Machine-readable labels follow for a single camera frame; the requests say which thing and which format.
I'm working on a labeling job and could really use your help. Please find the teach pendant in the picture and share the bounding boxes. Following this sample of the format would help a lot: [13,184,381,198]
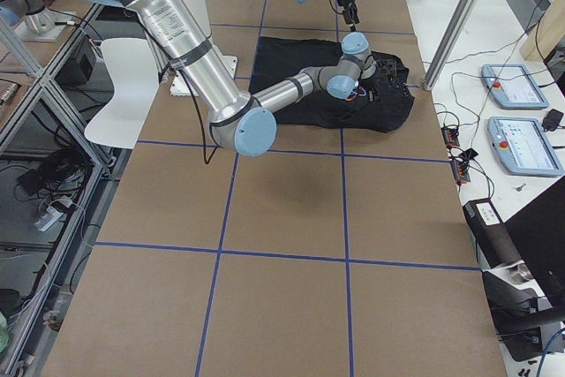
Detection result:
[481,64,549,110]
[486,117,564,177]

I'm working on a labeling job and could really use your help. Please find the aluminium frame post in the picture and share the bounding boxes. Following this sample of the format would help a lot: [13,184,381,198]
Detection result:
[423,0,478,91]

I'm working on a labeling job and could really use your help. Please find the lower teach pendant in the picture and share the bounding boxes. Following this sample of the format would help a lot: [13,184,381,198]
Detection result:
[486,117,564,177]

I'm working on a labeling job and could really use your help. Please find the upper teach pendant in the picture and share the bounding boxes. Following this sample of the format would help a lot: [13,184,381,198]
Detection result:
[481,64,549,110]

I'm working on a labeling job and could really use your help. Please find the black monitor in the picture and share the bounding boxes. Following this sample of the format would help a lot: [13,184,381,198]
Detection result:
[505,178,564,305]

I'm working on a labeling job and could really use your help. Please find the black graphic t-shirt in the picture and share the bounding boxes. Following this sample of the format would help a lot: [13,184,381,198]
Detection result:
[241,32,414,135]

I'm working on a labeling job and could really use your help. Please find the white chair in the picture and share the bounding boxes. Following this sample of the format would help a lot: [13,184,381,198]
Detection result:
[84,38,160,149]

